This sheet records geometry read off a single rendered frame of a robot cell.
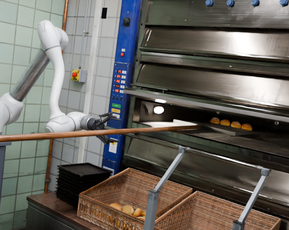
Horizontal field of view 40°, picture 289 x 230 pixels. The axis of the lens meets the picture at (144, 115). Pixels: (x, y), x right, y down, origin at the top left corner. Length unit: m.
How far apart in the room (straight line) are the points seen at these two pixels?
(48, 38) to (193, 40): 0.92
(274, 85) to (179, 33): 0.75
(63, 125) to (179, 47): 0.93
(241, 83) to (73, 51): 1.55
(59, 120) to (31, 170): 1.26
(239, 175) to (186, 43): 0.91
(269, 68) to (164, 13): 0.87
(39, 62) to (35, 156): 1.10
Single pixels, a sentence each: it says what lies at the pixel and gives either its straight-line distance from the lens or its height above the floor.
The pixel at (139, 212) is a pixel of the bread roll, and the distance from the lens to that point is 2.66.
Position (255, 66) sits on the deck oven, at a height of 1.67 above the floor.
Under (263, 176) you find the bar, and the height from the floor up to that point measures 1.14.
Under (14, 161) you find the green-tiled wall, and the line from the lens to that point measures 3.42.
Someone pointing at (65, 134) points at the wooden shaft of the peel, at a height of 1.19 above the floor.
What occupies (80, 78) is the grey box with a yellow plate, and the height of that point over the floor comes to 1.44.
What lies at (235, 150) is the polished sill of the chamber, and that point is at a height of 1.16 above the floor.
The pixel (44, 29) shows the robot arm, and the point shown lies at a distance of 2.51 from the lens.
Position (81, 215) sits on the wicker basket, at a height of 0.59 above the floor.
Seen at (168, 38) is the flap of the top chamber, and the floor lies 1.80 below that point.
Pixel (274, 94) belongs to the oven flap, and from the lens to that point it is 2.34.
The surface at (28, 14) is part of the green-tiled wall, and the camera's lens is 3.33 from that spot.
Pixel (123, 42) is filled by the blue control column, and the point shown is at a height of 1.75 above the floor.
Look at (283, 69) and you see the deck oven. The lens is 2.35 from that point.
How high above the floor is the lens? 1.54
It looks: 6 degrees down
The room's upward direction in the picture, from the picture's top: 8 degrees clockwise
